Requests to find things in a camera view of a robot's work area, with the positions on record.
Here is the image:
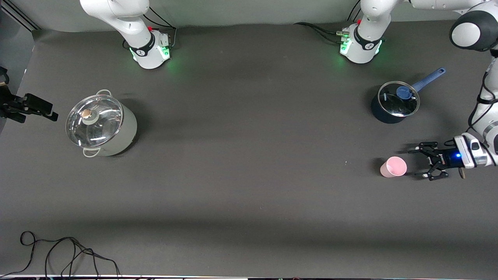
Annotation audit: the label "pink plastic cup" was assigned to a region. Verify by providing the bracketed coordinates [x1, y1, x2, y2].
[380, 156, 407, 178]

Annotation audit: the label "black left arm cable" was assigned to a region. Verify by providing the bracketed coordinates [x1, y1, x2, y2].
[466, 58, 498, 133]

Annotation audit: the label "thin black loose cable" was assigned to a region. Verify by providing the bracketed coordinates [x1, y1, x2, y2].
[0, 231, 121, 277]

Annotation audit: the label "black frame rail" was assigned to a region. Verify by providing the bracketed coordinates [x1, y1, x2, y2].
[6, 2, 39, 31]

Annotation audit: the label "glass lid with blue knob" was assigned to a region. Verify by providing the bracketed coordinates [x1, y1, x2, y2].
[378, 81, 421, 117]

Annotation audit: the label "black right base cables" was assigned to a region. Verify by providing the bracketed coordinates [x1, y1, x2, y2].
[123, 6, 177, 50]

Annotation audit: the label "dark grey table mat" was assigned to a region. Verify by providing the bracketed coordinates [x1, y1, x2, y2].
[0, 16, 498, 277]

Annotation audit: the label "dark blue saucepan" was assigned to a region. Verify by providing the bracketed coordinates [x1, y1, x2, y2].
[371, 68, 446, 124]

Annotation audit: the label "grey stock pot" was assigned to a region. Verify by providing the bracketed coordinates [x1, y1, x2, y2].
[65, 89, 137, 158]

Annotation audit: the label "glass lid with wooden knob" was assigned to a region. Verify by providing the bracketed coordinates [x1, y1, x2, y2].
[65, 94, 124, 148]

